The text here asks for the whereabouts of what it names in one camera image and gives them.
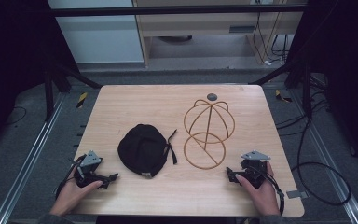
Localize person's right hand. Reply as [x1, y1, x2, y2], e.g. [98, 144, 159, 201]
[235, 161, 282, 217]

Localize black cap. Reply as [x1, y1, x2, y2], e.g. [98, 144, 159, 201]
[117, 123, 178, 180]

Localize black metal stand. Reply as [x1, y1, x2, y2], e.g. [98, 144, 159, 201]
[42, 59, 103, 123]
[249, 59, 313, 119]

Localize black curtain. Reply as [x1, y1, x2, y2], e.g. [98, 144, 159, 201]
[283, 0, 358, 172]
[0, 0, 79, 157]

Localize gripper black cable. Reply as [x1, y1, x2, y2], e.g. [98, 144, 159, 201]
[54, 154, 87, 200]
[251, 165, 286, 217]

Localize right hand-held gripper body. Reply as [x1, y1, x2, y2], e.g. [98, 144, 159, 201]
[241, 150, 271, 189]

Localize yellow black tape marker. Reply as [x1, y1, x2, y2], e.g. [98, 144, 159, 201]
[76, 91, 89, 109]
[274, 89, 294, 104]

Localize white cabinet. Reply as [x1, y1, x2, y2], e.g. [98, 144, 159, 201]
[47, 0, 145, 65]

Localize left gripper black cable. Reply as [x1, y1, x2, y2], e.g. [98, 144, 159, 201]
[54, 154, 87, 200]

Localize black horizontal bar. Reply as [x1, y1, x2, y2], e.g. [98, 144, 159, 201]
[47, 4, 310, 18]

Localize black floor cable loop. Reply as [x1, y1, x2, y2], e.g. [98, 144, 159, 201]
[274, 92, 352, 207]

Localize grey metal bracket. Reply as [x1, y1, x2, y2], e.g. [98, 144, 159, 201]
[285, 189, 310, 201]

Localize golden wire hat stand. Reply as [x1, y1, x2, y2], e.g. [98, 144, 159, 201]
[183, 98, 237, 171]

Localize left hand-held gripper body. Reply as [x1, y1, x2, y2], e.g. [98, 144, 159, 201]
[73, 150, 110, 189]

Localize person's left hand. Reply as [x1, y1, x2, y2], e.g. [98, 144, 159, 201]
[49, 174, 103, 217]

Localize hanging black cables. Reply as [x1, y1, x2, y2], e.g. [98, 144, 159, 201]
[252, 0, 291, 67]

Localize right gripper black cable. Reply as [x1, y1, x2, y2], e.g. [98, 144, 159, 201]
[251, 165, 286, 217]

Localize light wooden desk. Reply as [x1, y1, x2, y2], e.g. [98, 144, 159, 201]
[132, 0, 308, 68]

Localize aluminium floor rail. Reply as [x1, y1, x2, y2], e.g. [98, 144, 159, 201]
[0, 92, 67, 224]
[290, 90, 358, 224]

